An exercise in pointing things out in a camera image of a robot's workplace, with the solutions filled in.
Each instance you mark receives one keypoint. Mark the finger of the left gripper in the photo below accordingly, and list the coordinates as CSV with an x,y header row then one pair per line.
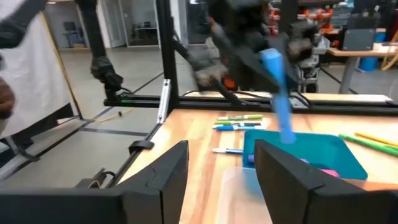
x,y
255,71
289,68

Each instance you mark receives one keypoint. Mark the white panel on black stand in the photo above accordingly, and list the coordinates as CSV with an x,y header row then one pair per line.
x,y
34,77

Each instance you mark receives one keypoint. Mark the person's hand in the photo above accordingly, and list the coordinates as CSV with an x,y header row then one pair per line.
x,y
5,99

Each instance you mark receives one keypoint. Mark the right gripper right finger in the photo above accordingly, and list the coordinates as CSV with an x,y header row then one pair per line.
x,y
286,193

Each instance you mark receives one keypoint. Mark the green highlighter pen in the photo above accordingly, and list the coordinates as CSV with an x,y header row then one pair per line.
x,y
367,144

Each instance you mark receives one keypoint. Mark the dark office chair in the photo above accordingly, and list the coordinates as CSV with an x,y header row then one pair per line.
x,y
70,26

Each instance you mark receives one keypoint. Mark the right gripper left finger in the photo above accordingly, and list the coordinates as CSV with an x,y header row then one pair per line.
x,y
168,186

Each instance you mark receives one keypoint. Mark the grey box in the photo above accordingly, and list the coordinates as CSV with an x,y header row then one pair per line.
x,y
359,40

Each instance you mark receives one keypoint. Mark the green thin whiteboard marker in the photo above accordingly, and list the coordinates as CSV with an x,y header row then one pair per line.
x,y
245,117
225,122

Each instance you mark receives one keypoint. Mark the blue thick marker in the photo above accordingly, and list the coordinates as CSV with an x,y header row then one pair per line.
x,y
280,102

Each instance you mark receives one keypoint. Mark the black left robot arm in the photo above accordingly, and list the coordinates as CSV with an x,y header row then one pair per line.
x,y
239,7

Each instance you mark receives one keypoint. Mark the black table edge clip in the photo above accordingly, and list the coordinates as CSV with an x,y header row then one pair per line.
x,y
141,145

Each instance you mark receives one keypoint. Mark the brown thin whiteboard marker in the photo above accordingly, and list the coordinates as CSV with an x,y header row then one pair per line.
x,y
252,124

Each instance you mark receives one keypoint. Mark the black aluminium table frame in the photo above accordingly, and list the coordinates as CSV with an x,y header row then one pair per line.
x,y
168,46

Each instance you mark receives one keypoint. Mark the pink thick marker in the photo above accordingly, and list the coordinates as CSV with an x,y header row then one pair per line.
x,y
329,173

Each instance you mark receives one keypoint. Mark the blue waste bin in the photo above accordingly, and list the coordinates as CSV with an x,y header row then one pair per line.
x,y
368,63

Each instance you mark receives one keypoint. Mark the silver frame bracket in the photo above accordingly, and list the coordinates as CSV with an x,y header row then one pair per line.
x,y
163,102

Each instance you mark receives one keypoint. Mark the teal plastic bin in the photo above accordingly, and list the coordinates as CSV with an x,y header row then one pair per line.
x,y
326,149

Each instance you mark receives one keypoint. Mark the purple thick marker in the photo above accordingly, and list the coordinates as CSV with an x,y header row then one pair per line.
x,y
251,158

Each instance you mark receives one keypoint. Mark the wooden desk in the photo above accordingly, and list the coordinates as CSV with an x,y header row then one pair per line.
x,y
357,53

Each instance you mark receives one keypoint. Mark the yellow highlighter pen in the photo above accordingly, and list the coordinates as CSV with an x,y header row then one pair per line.
x,y
376,139

